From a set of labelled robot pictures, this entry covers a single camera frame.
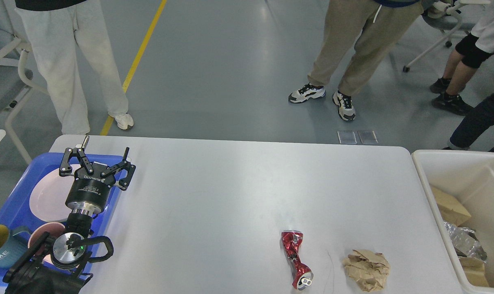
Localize crushed red can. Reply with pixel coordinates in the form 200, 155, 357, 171
281, 230, 314, 291

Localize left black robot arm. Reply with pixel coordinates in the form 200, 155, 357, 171
3, 136, 136, 294

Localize white plastic bin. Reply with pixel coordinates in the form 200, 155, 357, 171
412, 149, 494, 294

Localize floor outlet plates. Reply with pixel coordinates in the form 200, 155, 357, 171
337, 130, 379, 145

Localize person in black shorts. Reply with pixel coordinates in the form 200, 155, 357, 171
429, 0, 494, 116

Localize person in white trousers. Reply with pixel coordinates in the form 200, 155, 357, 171
15, 0, 134, 135

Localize person in khaki trousers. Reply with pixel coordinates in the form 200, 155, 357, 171
288, 0, 424, 121

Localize white office chair right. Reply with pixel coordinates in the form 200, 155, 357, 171
403, 0, 490, 73

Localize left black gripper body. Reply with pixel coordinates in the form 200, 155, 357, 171
65, 173, 113, 216

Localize blue plastic tray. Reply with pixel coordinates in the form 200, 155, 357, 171
0, 152, 122, 289

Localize brown paper bag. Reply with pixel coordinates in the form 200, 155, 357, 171
430, 186, 490, 287

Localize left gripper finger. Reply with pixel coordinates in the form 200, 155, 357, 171
101, 147, 136, 191
59, 135, 93, 180

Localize pink plate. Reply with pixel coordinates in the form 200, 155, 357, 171
29, 169, 75, 222

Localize teal mug yellow inside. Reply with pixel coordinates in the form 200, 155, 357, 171
0, 225, 33, 269

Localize brown paper ball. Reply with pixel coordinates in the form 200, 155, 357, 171
342, 249, 390, 292

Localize grey office chair left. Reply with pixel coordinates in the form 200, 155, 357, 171
0, 0, 49, 164

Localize pink mug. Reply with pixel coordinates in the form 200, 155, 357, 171
28, 222, 68, 264

